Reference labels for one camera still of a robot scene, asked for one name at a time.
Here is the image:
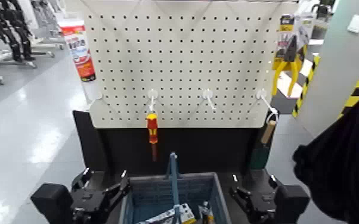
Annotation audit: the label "wooden handled scraper tool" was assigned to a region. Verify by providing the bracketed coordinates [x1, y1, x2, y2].
[249, 111, 280, 170]

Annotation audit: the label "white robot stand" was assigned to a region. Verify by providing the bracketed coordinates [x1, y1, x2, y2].
[30, 0, 67, 59]
[0, 17, 38, 70]

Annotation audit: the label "dark yellow packaged item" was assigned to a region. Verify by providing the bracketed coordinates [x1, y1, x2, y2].
[197, 201, 215, 224]

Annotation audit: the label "white grey packaged item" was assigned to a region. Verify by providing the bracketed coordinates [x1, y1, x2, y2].
[137, 203, 197, 224]

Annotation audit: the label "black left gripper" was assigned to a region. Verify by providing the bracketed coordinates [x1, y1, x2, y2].
[72, 167, 132, 224]

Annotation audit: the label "red white sealant tube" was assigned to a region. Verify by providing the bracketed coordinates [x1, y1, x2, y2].
[58, 20, 103, 104]

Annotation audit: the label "packaged yellow pliers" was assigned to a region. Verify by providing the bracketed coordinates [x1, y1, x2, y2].
[271, 13, 317, 98]

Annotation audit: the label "black back panel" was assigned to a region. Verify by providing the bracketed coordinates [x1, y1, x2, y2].
[72, 110, 278, 176]

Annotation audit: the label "person in dark jacket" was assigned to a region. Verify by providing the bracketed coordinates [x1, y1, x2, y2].
[292, 97, 359, 224]

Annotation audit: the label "red yellow screwdriver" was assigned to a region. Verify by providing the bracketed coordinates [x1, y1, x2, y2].
[146, 113, 159, 163]

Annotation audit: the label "teal metal frame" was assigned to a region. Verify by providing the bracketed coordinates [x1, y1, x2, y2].
[166, 151, 182, 224]

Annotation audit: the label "white wall switch plate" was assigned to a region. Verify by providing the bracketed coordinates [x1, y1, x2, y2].
[346, 14, 359, 34]

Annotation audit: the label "blue-grey plastic crate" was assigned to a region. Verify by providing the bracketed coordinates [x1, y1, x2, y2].
[118, 172, 232, 224]

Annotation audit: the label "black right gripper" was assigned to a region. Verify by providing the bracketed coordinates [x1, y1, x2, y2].
[228, 173, 282, 224]

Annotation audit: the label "white pegboard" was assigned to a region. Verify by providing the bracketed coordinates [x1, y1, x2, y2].
[82, 0, 299, 129]

